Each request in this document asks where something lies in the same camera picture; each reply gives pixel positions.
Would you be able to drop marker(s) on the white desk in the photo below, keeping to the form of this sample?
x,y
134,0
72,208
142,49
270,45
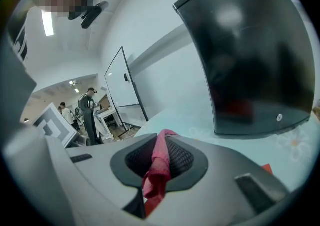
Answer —
x,y
110,116

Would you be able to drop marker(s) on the ceiling light panel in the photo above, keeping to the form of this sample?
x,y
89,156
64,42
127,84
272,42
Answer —
x,y
47,23

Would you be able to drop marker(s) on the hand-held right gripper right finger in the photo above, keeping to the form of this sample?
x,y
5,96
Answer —
x,y
220,195

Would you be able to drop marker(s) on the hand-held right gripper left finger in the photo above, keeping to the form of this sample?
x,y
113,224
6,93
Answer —
x,y
100,182

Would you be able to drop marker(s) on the pink cloth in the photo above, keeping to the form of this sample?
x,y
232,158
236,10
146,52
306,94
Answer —
x,y
160,165

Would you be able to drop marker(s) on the whiteboard on black stand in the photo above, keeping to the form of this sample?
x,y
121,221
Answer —
x,y
120,87

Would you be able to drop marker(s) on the black mini fridge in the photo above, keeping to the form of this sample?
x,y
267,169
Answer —
x,y
250,57

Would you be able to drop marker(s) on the black whiteboard eraser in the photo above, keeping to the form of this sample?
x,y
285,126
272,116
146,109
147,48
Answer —
x,y
126,77

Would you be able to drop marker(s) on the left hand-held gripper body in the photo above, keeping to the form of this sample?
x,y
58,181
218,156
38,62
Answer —
x,y
56,126

